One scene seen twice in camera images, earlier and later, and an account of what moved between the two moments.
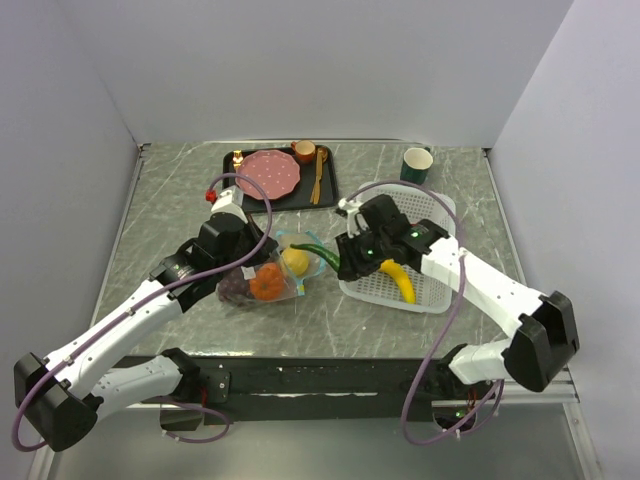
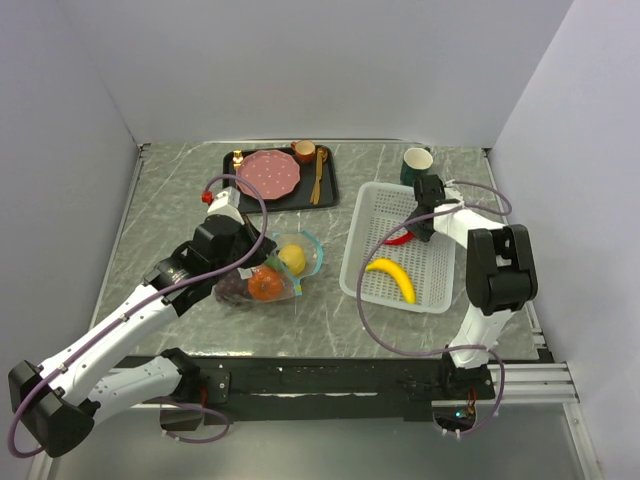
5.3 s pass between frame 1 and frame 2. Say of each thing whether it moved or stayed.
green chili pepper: moved
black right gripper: moved
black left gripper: stayed
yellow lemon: stayed
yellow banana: stayed
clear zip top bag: stayed
